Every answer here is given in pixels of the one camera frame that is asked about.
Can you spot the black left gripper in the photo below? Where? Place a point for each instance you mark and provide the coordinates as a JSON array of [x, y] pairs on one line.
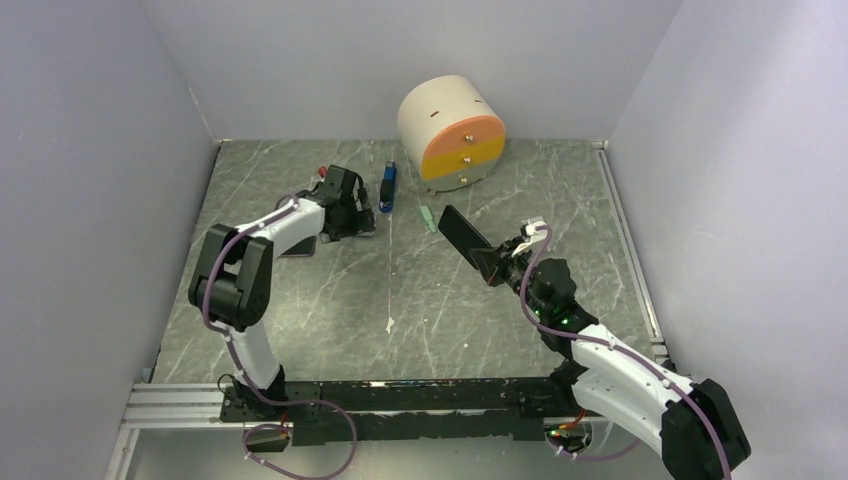
[[362, 220]]

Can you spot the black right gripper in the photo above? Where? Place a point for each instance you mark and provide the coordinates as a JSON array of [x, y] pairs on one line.
[[494, 261]]

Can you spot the phone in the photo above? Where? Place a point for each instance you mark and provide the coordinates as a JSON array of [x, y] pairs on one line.
[[461, 234], [303, 249]]

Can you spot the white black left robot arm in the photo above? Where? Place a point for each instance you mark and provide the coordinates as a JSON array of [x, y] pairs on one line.
[[232, 280]]

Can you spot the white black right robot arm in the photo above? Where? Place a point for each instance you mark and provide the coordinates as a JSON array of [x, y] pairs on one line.
[[692, 426]]

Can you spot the blue black stapler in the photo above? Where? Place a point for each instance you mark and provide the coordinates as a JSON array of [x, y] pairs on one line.
[[388, 187]]

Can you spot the small green plastic tool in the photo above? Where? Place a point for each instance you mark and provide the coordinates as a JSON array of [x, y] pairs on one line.
[[428, 218]]

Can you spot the round beige drawer cabinet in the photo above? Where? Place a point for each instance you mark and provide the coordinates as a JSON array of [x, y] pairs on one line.
[[450, 133]]

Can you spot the black base bar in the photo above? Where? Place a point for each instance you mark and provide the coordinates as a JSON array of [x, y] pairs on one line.
[[521, 408]]

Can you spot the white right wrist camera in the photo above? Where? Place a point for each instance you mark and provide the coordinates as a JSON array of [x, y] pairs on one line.
[[532, 232]]

